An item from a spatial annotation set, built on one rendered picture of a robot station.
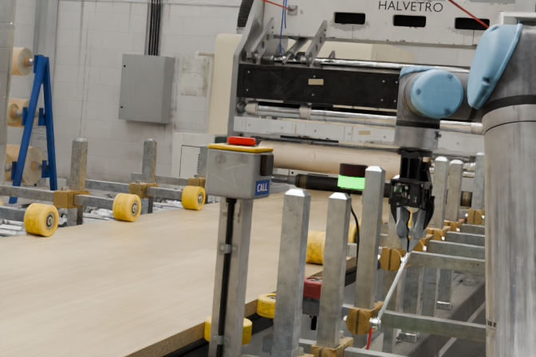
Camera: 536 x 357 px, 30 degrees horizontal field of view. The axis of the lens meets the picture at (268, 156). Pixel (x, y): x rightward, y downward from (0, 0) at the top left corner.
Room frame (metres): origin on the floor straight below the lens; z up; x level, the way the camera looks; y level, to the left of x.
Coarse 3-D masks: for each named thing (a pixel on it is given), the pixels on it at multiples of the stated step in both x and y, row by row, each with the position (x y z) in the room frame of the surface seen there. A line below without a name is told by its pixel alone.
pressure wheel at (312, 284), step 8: (304, 280) 2.12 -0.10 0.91; (312, 280) 2.14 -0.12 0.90; (320, 280) 2.13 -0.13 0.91; (304, 288) 2.11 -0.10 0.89; (312, 288) 2.10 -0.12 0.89; (320, 288) 2.10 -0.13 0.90; (312, 296) 2.10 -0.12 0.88; (320, 296) 2.10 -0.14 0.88; (312, 320) 2.14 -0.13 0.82; (312, 328) 2.14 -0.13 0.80
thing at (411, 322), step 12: (312, 312) 2.13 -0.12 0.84; (348, 312) 2.10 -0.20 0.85; (384, 312) 2.07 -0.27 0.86; (396, 312) 2.08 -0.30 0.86; (384, 324) 2.07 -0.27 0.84; (396, 324) 2.06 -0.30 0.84; (408, 324) 2.05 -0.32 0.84; (420, 324) 2.05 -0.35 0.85; (432, 324) 2.04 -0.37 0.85; (444, 324) 2.03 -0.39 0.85; (456, 324) 2.02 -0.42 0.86; (468, 324) 2.02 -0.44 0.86; (480, 324) 2.03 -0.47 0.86; (456, 336) 2.02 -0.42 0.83; (468, 336) 2.01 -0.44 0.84; (480, 336) 2.00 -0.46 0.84
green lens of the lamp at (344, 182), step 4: (340, 176) 2.07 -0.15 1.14; (344, 176) 2.06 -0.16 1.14; (340, 180) 2.07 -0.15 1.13; (344, 180) 2.06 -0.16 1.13; (348, 180) 2.05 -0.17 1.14; (352, 180) 2.05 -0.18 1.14; (356, 180) 2.05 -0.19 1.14; (360, 180) 2.05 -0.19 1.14; (364, 180) 2.06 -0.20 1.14; (340, 184) 2.07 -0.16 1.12; (344, 184) 2.06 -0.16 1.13; (348, 184) 2.05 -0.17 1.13; (352, 184) 2.05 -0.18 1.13; (356, 184) 2.05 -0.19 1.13; (360, 184) 2.05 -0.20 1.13; (364, 184) 2.06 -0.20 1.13; (360, 188) 2.05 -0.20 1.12
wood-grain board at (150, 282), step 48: (0, 240) 2.37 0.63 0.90; (48, 240) 2.43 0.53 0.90; (96, 240) 2.50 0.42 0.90; (144, 240) 2.56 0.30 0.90; (192, 240) 2.63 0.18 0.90; (0, 288) 1.81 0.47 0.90; (48, 288) 1.84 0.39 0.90; (96, 288) 1.88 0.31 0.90; (144, 288) 1.92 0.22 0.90; (192, 288) 1.96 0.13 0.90; (0, 336) 1.46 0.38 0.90; (48, 336) 1.49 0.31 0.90; (96, 336) 1.51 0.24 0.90; (144, 336) 1.54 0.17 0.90; (192, 336) 1.63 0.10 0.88
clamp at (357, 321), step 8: (376, 304) 2.10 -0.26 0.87; (352, 312) 2.03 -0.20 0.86; (360, 312) 2.02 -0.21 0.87; (368, 312) 2.03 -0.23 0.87; (376, 312) 2.07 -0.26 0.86; (344, 320) 2.04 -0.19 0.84; (352, 320) 2.02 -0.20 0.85; (360, 320) 2.02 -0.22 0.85; (368, 320) 2.01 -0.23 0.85; (352, 328) 2.02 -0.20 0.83; (360, 328) 2.02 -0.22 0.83; (368, 328) 2.03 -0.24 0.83
